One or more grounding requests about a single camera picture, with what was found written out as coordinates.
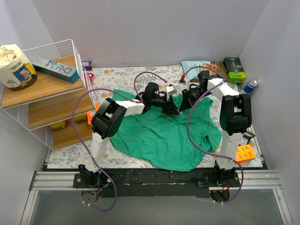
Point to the yellow box under shelf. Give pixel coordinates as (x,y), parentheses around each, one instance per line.
(59,125)

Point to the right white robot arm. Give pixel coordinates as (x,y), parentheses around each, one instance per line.
(235,114)

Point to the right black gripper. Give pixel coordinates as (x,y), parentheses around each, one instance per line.
(186,99)

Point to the white blue toothpaste box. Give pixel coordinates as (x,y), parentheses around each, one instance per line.
(56,69)

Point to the green garment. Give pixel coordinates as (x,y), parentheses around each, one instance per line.
(169,142)

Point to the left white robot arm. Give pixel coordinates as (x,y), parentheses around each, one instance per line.
(109,116)

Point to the green black box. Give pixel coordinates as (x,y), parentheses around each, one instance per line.
(234,70)

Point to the floral table mat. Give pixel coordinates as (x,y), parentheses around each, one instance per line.
(122,78)

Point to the purple box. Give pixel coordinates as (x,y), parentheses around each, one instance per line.
(87,65)

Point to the orange box right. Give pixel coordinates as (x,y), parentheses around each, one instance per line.
(245,153)

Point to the orange box under shelf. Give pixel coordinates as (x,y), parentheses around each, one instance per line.
(90,115)

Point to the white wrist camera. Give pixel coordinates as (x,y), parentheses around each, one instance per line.
(170,90)
(184,81)

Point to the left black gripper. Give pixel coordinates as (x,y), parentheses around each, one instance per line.
(167,106)

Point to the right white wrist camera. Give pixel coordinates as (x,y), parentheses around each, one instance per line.
(184,81)

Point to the wooden shelf unit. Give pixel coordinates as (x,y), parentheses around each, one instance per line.
(48,101)

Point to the pink box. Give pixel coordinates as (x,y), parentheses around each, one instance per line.
(91,77)

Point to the blue energy drink can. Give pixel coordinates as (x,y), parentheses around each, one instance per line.
(250,87)

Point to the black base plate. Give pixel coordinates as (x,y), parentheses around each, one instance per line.
(154,182)

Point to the aluminium rail frame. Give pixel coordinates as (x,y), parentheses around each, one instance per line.
(54,201)

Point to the black plastic frame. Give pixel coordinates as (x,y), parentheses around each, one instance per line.
(246,138)

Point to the white wire basket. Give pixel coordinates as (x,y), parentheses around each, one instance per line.
(64,52)

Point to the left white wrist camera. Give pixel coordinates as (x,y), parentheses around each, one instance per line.
(170,90)

